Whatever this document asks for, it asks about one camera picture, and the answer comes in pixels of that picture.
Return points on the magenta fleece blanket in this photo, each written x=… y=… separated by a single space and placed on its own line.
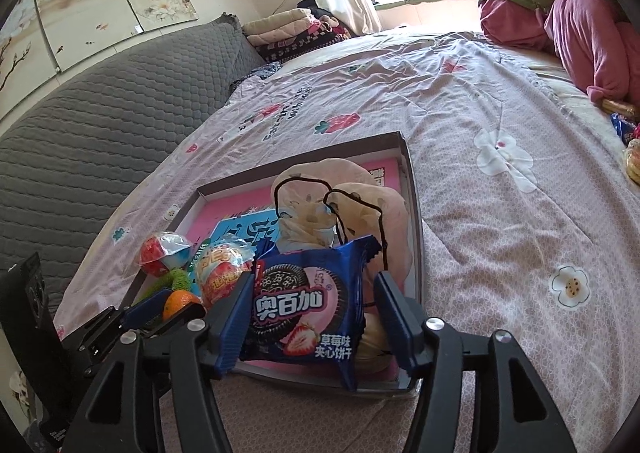
x=590 y=33

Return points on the stack of folded blankets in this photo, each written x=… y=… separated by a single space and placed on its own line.
x=285 y=28

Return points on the orange mandarin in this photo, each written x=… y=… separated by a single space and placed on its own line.
x=177 y=305

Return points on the dark patterned cloth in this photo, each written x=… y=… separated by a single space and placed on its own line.
x=260 y=73

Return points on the pink and blue book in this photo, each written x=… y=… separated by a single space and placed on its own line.
x=220 y=213

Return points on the small blue snack packet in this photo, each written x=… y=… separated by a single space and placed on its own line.
x=625 y=128

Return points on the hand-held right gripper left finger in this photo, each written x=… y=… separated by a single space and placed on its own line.
x=227 y=328

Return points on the grey quilted headboard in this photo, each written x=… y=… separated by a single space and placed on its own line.
x=100 y=133

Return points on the snack packets near blankets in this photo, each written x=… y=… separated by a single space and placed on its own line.
x=634 y=160

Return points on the floral wall painting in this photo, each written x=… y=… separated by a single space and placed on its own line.
x=85 y=8

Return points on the blue cookie packet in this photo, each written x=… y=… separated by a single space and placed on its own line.
x=295 y=308

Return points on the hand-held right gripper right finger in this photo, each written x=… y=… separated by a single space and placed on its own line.
x=400 y=328

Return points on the black clothing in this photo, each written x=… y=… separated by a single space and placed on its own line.
x=312 y=8

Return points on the grey shallow cardboard box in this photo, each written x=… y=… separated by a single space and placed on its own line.
x=412 y=233

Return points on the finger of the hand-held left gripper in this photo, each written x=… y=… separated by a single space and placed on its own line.
x=145 y=309
x=190 y=314

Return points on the blue red egg snack pack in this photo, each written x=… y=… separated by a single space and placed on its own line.
x=222 y=273

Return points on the red white egg snack pack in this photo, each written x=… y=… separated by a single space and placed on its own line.
x=162 y=253

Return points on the yellow wafer pack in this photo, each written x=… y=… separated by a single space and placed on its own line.
x=620 y=107

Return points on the cream scrunchie with black trim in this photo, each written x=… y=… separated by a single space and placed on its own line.
x=310 y=213

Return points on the pale yellow snack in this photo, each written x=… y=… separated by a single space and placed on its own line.
x=372 y=345

